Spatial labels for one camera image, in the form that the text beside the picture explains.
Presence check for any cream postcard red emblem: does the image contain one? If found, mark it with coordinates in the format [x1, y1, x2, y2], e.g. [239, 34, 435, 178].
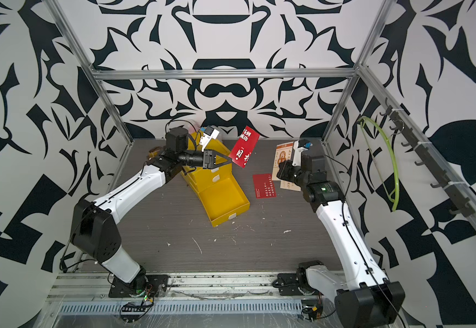
[271, 142, 295, 181]

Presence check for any dark red postcard white text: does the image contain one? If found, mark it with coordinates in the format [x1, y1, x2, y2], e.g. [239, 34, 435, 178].
[229, 126, 260, 168]

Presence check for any yellow bottom drawer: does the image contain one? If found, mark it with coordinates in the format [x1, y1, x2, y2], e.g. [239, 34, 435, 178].
[197, 176, 250, 227]

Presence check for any beige postcard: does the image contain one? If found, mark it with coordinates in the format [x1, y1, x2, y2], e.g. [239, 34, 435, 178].
[280, 180, 301, 192]

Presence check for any yellow plastic drawer cabinet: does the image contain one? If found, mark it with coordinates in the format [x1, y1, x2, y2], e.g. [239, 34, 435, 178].
[181, 133, 232, 192]

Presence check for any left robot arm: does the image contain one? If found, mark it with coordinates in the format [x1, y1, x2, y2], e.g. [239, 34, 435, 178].
[69, 127, 232, 296]

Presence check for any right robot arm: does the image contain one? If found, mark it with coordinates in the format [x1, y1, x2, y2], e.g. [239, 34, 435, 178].
[277, 155, 405, 327]

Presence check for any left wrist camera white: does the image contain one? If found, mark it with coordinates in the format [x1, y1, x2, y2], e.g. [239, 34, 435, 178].
[200, 126, 220, 151]

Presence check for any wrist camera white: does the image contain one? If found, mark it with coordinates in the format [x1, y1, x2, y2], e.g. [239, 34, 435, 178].
[292, 139, 312, 166]
[200, 126, 220, 151]

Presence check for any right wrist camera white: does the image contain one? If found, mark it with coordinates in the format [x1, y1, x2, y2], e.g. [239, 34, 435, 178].
[292, 139, 312, 166]

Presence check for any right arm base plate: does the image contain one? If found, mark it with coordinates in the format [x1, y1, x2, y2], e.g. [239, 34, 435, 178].
[271, 271, 338, 299]

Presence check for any green cable loop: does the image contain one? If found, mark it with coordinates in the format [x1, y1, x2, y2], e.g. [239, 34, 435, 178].
[357, 116, 400, 213]

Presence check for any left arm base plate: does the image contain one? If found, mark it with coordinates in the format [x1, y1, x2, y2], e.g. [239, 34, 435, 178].
[108, 275, 170, 299]

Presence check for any black wall hook rack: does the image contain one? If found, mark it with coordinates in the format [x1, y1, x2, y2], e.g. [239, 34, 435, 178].
[381, 98, 476, 218]

